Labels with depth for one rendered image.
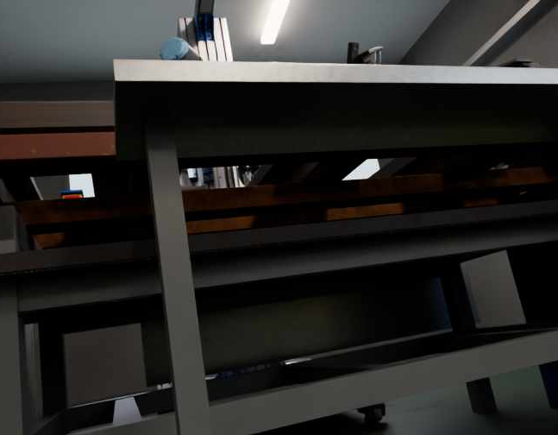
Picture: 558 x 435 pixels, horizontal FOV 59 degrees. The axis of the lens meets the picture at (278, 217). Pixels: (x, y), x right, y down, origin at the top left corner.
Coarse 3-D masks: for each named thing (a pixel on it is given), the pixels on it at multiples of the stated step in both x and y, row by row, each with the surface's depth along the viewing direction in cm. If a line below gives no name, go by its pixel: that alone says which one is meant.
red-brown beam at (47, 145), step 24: (0, 144) 84; (24, 144) 86; (48, 144) 87; (72, 144) 88; (96, 144) 89; (552, 144) 131; (0, 168) 87; (24, 168) 89; (48, 168) 90; (72, 168) 92; (96, 168) 94; (120, 168) 96
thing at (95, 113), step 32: (0, 128) 85; (32, 128) 87; (64, 128) 89; (96, 128) 91; (416, 160) 144; (448, 160) 150; (512, 160) 163; (32, 192) 118; (96, 192) 125; (128, 192) 129
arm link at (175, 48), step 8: (168, 40) 202; (176, 40) 201; (160, 48) 202; (168, 48) 201; (176, 48) 199; (184, 48) 199; (192, 48) 208; (160, 56) 202; (168, 56) 199; (176, 56) 199; (184, 56) 200; (192, 56) 205
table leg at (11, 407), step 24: (0, 216) 82; (0, 288) 79; (0, 312) 78; (0, 336) 77; (24, 336) 83; (0, 360) 76; (24, 360) 81; (0, 384) 75; (24, 384) 79; (0, 408) 75; (24, 408) 78; (0, 432) 74; (24, 432) 76
